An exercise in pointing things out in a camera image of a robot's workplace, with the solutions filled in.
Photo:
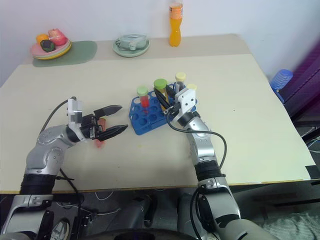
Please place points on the grey fabric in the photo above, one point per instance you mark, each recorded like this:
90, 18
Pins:
292, 227

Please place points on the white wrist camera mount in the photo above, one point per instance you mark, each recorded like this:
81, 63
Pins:
186, 101
74, 112

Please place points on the light green plate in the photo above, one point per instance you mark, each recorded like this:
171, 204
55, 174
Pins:
130, 52

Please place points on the blue test tube rack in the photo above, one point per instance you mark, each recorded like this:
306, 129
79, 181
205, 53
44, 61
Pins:
143, 122

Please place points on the pink toy peach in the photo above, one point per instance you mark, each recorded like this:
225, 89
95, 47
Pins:
57, 37

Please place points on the small green-capped red test tube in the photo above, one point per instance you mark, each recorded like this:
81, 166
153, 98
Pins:
144, 98

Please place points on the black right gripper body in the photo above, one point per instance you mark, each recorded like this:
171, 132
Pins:
173, 110

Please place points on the dark toy avocado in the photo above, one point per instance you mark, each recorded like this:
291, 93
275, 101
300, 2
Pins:
47, 45

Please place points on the orange soda bottle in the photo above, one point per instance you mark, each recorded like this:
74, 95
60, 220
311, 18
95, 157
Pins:
175, 30

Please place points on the blue ribbed plastic container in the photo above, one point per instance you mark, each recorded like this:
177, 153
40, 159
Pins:
281, 80

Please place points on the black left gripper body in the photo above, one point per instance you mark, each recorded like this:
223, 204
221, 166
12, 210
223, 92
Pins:
88, 127

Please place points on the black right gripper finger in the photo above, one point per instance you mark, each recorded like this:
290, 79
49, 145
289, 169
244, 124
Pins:
171, 93
162, 98

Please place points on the purple curtain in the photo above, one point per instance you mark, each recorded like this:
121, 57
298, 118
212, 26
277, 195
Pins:
306, 82

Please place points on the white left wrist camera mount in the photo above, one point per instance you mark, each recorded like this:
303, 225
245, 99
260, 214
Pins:
74, 112

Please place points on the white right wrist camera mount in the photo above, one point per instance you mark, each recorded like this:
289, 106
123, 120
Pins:
186, 101

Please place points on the large green-capped yellow test tube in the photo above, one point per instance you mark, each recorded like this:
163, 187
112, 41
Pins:
161, 85

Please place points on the pink and yellow plate stack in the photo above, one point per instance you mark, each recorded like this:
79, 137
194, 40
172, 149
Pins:
58, 53

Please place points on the yellow-capped dark test tube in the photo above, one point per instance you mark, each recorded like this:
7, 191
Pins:
180, 77

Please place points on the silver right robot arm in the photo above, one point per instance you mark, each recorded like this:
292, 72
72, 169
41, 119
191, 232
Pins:
203, 147

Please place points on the orange toy fruit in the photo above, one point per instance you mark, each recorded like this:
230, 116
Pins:
41, 37

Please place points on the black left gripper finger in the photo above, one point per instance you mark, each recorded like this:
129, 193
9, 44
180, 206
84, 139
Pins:
110, 109
113, 132

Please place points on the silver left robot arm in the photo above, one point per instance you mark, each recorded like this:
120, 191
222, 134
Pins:
47, 152

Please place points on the pale green folded pouch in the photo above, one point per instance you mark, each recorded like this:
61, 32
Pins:
130, 41

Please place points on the green placemat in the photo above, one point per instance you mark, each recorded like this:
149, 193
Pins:
82, 52

